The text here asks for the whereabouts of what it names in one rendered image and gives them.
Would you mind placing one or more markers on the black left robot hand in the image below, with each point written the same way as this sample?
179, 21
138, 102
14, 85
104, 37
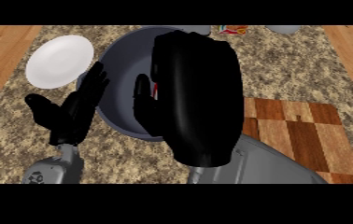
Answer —
73, 109

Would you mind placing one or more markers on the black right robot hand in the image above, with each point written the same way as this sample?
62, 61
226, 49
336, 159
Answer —
203, 103

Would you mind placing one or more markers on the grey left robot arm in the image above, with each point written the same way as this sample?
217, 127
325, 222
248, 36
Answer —
58, 168

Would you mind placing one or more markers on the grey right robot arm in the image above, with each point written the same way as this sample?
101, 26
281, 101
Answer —
266, 165

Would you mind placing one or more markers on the red can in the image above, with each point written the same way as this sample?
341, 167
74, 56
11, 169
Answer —
155, 91

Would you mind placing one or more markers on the grey-blue pot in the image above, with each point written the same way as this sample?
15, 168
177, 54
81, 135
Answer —
126, 78

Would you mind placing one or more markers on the checkered wooden cutting board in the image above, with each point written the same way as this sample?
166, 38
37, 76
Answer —
303, 131

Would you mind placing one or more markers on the white plate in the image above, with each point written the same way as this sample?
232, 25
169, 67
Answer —
59, 61

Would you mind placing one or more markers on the red and orange packet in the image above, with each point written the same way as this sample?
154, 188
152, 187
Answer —
234, 29

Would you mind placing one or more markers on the grey round object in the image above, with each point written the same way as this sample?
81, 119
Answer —
284, 28

